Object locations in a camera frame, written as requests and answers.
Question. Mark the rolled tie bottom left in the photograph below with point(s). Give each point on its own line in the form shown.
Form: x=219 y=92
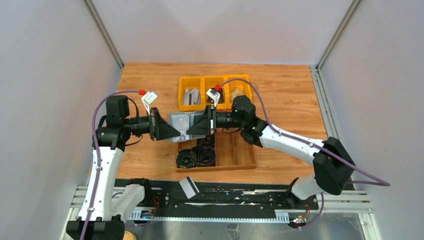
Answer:
x=184 y=160

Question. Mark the rolled tie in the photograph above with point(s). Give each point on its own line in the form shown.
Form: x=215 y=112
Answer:
x=184 y=160
x=204 y=153

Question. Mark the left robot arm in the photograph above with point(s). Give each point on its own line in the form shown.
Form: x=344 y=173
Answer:
x=101 y=218

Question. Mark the beige cards in bin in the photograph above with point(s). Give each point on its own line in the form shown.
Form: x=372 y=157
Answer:
x=236 y=93

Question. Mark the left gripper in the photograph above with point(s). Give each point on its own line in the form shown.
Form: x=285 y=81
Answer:
x=159 y=128

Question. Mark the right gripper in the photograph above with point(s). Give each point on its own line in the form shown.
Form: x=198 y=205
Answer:
x=204 y=126

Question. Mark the yellow three-bin tray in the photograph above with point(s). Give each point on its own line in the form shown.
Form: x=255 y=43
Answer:
x=203 y=83

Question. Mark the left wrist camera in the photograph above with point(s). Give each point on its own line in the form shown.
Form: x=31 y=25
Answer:
x=147 y=98

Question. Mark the wooden compartment tray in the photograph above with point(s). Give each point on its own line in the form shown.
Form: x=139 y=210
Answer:
x=232 y=153

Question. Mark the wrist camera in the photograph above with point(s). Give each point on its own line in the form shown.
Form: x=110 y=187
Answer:
x=147 y=98
x=214 y=94

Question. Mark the rolled tie bottom centre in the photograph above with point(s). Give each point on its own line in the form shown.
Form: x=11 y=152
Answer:
x=204 y=153

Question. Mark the black card wallet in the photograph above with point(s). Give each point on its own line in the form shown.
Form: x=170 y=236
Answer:
x=221 y=100

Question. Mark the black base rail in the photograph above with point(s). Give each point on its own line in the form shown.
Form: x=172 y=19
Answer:
x=218 y=200

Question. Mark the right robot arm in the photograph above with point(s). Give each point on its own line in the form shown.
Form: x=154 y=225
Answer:
x=332 y=165

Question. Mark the white credit card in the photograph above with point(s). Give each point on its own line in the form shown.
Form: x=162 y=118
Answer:
x=189 y=187

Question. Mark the white cards in bin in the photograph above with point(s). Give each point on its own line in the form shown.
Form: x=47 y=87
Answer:
x=191 y=97

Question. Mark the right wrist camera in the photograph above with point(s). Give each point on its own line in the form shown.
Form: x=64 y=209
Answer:
x=214 y=94

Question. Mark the grey card holder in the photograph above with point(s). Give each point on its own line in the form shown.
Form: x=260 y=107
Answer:
x=182 y=121

